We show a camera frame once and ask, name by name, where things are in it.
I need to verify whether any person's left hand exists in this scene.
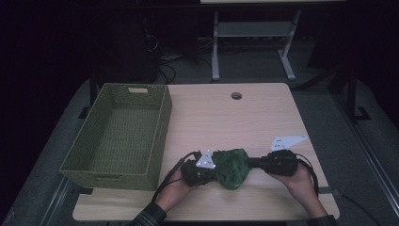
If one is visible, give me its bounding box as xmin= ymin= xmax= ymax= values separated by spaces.
xmin=154 ymin=169 xmax=195 ymax=212

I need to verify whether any bundle of floor cables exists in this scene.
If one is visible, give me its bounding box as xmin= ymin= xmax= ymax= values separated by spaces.
xmin=142 ymin=34 xmax=215 ymax=84

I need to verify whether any green woven basket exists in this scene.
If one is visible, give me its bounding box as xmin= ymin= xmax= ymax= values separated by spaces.
xmin=59 ymin=82 xmax=173 ymax=191

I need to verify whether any black metal stand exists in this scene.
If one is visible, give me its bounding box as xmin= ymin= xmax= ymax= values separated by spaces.
xmin=297 ymin=62 xmax=373 ymax=124

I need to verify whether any left hand-held gripper cable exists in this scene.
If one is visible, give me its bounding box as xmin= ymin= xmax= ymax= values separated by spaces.
xmin=151 ymin=151 xmax=201 ymax=202

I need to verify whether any green furry scarf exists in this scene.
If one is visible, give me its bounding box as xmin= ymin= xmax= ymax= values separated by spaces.
xmin=211 ymin=148 xmax=252 ymax=191

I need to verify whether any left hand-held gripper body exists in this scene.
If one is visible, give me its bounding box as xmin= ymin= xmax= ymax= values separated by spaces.
xmin=181 ymin=149 xmax=217 ymax=186

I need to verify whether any metal floor rail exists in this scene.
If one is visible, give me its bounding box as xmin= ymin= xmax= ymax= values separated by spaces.
xmin=332 ymin=90 xmax=399 ymax=218
xmin=39 ymin=177 xmax=74 ymax=226

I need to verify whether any right hand-held gripper cable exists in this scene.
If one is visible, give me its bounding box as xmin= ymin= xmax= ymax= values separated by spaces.
xmin=295 ymin=153 xmax=321 ymax=197

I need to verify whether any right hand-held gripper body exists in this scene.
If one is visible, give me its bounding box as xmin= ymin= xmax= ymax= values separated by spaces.
xmin=259 ymin=135 xmax=309 ymax=177

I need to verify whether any black table leg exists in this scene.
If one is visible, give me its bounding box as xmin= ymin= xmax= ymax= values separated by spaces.
xmin=78 ymin=72 xmax=99 ymax=120

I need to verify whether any black floor cable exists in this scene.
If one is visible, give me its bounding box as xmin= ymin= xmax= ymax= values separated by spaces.
xmin=340 ymin=192 xmax=385 ymax=226

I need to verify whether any grey metal stand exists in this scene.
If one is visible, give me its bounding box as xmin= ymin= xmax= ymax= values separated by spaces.
xmin=211 ymin=8 xmax=302 ymax=83

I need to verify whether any hand-held gripper cable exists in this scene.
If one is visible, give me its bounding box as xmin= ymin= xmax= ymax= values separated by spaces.
xmin=295 ymin=153 xmax=321 ymax=197
xmin=151 ymin=151 xmax=201 ymax=202

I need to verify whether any person's right hand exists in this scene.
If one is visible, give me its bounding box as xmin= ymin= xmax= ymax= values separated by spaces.
xmin=268 ymin=162 xmax=319 ymax=205

